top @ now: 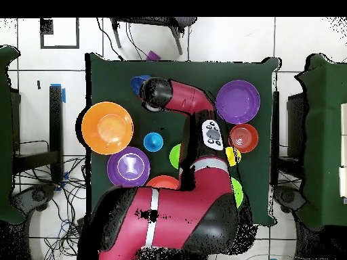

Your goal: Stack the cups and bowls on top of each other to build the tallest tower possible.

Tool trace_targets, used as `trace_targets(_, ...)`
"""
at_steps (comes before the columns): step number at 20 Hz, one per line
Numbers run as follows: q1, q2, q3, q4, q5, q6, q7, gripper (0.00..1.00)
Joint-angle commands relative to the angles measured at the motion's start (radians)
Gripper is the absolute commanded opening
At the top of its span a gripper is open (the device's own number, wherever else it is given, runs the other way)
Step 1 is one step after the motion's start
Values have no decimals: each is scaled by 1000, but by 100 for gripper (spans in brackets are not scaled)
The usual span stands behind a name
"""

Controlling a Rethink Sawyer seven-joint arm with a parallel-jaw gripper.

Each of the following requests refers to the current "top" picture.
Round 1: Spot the small green plastic bowl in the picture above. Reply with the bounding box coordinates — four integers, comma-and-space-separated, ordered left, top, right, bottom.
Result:
169, 143, 182, 170

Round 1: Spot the light blue plastic cup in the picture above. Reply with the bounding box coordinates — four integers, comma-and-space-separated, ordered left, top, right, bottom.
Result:
142, 131, 164, 153

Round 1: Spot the blue plastic bowl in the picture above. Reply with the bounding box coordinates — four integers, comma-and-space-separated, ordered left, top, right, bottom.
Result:
130, 74, 151, 96

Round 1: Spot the large red plastic bowl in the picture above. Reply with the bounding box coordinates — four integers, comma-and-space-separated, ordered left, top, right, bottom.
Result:
145, 175, 180, 190

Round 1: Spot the yellow plastic cup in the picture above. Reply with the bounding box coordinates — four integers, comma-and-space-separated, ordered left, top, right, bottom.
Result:
224, 146, 242, 167

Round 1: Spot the purple plastic bowl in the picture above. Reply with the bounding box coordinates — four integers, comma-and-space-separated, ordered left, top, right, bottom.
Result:
215, 79, 262, 125
106, 146, 151, 188

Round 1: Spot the large orange plastic bowl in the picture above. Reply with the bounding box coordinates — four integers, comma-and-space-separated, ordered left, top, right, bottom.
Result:
81, 101, 134, 156

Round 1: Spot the small red plastic bowl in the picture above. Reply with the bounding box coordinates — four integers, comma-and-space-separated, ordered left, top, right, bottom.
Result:
228, 123, 260, 154

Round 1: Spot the large green plastic bowl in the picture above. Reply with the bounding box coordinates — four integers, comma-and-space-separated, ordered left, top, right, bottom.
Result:
230, 177, 244, 209

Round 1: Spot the small purple object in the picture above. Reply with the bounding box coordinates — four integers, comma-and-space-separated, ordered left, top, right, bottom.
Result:
145, 49, 162, 62

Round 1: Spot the dark green tablecloth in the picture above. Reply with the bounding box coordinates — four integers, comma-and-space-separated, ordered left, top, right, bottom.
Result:
85, 52, 280, 227

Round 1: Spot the black stand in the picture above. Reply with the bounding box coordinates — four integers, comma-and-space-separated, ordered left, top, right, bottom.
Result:
270, 90, 308, 177
12, 85, 65, 185

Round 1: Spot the grey chair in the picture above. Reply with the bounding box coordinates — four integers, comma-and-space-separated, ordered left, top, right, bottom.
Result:
109, 17, 198, 56

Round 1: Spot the dark grey stand base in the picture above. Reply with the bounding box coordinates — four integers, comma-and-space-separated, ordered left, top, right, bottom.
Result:
272, 185, 307, 214
10, 183, 58, 213

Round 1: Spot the green-clothed side table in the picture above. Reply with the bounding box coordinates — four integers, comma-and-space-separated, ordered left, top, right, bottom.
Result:
0, 45, 26, 225
294, 53, 347, 232

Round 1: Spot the white box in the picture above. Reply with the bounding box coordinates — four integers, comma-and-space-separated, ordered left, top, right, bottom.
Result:
340, 102, 347, 198

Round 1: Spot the black cable with plug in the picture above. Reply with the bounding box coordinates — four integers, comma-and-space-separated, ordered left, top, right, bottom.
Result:
96, 18, 125, 61

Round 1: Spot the tangle of black cables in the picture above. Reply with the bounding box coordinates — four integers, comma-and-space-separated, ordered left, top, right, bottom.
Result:
16, 155, 87, 260

